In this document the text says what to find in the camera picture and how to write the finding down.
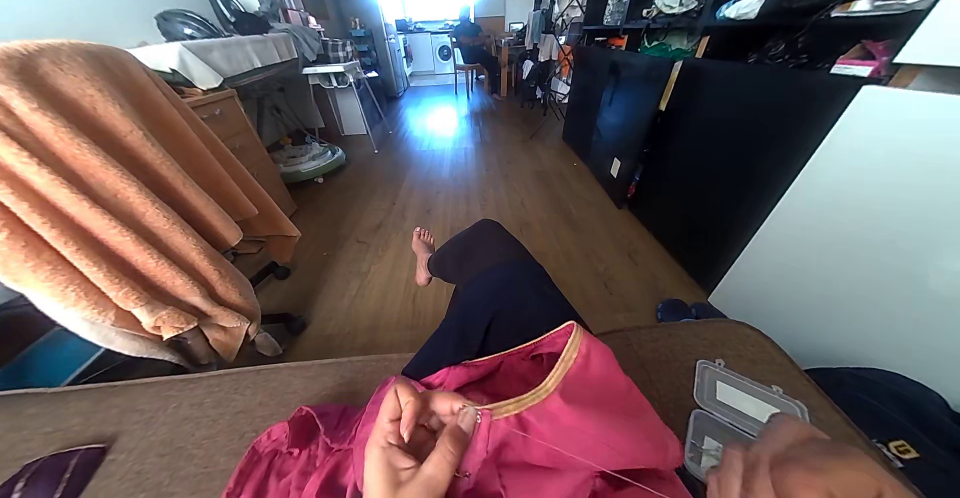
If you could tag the person's left hand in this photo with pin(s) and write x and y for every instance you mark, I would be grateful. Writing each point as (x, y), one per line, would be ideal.
(397, 464)

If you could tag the person's right hand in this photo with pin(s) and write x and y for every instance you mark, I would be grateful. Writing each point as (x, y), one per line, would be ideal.
(810, 464)

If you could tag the person's right fingers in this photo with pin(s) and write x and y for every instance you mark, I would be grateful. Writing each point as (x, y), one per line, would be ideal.
(731, 474)

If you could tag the person's left thumb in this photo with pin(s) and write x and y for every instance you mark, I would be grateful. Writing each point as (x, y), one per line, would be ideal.
(452, 442)

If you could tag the person's left fingers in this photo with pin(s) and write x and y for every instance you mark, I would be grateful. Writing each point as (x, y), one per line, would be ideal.
(409, 406)

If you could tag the pink garment with gold trim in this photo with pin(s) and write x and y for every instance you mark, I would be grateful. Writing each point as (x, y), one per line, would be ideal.
(600, 408)

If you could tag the clear plastic case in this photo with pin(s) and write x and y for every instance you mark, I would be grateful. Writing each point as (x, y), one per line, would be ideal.
(739, 398)

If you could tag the white thread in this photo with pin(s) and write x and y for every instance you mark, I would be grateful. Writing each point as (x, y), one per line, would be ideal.
(574, 456)

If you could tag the person's legs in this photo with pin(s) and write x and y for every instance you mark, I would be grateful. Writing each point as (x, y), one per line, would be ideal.
(499, 295)

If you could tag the black wheeled office chair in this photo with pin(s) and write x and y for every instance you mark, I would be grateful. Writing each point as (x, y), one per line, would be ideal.
(289, 324)

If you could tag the navy bag with yellow logo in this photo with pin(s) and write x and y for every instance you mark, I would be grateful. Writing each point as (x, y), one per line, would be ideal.
(862, 400)

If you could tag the dark blue slipper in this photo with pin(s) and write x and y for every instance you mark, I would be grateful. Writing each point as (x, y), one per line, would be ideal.
(673, 310)
(708, 311)

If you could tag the brown fabric sofa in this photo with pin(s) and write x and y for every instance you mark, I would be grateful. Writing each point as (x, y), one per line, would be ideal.
(195, 415)

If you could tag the green and white baby walker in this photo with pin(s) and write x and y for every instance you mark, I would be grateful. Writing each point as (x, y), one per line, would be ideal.
(311, 164)

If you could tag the wooden drawer cabinet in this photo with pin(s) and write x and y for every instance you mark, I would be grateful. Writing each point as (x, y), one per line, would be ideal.
(244, 142)

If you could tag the large black panel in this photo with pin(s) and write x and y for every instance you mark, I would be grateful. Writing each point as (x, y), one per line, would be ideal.
(742, 145)

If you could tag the wooden chair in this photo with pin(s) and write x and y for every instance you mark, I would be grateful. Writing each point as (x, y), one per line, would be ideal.
(470, 68)

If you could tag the white high chair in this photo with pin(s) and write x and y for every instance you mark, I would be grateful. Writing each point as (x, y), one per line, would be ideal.
(334, 70)

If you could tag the black panel with white label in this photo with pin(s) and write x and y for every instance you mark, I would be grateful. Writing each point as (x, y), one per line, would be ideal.
(604, 112)

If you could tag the white washing machine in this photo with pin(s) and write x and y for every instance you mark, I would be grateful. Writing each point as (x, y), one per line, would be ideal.
(443, 54)

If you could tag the orange towel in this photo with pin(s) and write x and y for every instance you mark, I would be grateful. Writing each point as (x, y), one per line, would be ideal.
(120, 198)

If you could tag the dark purple striped cloth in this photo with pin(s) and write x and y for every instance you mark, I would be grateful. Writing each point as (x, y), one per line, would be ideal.
(56, 474)

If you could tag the blue and black bag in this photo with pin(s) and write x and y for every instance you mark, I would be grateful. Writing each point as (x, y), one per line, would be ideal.
(52, 355)

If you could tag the wooden dining table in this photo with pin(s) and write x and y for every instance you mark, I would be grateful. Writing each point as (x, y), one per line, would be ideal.
(505, 49)

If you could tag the tall grey refrigerator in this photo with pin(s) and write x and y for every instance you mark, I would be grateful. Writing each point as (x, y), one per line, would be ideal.
(375, 29)

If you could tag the table with white cloth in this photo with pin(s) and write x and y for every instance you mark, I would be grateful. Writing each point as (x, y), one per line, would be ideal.
(225, 54)

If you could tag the drying rack with clothes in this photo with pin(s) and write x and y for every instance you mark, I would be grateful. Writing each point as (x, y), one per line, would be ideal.
(553, 29)

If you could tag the black shelf unit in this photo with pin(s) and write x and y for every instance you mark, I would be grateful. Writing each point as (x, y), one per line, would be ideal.
(701, 14)

